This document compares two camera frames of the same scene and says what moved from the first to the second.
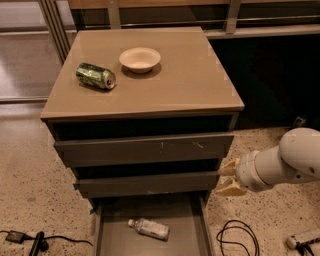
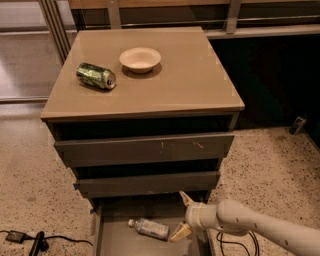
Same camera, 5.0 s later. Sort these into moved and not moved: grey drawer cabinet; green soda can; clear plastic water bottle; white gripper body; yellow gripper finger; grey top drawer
Moved: yellow gripper finger; white gripper body
Not moved: grey drawer cabinet; green soda can; clear plastic water bottle; grey top drawer
